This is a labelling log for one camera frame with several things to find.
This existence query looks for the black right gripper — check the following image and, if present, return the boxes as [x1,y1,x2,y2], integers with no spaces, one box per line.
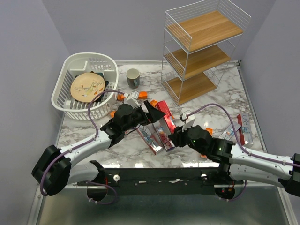
[168,121,207,155]

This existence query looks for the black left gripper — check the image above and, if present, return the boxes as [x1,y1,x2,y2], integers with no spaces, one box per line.
[122,100,165,132]

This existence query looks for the purple silver toothpaste box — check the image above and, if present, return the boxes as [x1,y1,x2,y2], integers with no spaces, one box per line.
[219,122,241,140]

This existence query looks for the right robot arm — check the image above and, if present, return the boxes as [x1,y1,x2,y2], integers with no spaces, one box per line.
[169,125,300,196]

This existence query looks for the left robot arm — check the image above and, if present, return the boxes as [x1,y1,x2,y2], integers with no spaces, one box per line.
[31,101,165,196]

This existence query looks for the orange toothpaste box centre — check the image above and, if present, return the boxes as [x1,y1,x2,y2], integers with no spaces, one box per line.
[149,99,175,119]

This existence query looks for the orange toothpaste box right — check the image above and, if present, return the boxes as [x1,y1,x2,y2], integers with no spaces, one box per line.
[199,127,213,160]

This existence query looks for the orange toothpaste box near mug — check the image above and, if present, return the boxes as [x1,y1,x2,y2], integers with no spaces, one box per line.
[117,91,148,101]

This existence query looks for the orange toothpaste box left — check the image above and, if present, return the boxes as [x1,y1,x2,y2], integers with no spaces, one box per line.
[110,111,116,118]

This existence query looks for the dark green ceramic mug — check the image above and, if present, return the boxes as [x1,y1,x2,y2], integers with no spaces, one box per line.
[126,68,140,89]

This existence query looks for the white plastic dish basket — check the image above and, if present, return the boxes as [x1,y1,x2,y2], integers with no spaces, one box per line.
[51,52,119,120]

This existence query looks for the beige painted plate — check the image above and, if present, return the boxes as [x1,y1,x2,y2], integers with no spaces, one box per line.
[70,72,105,103]

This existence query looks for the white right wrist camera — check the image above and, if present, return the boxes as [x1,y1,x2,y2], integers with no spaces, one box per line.
[180,110,195,132]

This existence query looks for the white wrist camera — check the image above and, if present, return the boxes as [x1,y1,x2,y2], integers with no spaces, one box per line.
[180,110,195,132]
[123,90,139,108]

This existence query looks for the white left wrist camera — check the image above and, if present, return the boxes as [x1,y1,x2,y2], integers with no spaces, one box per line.
[123,90,139,108]

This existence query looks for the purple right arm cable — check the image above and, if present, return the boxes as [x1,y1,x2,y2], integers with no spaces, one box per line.
[187,103,300,168]

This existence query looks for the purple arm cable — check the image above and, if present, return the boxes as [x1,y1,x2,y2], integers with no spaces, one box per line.
[39,90,125,196]
[187,103,300,168]

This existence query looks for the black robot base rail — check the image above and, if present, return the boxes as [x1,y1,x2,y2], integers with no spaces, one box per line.
[92,160,234,195]

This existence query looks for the white wire wooden shelf rack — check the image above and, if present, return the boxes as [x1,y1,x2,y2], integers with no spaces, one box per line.
[161,0,251,105]

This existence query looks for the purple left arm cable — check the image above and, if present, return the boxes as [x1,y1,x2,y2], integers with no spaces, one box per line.
[39,90,125,196]

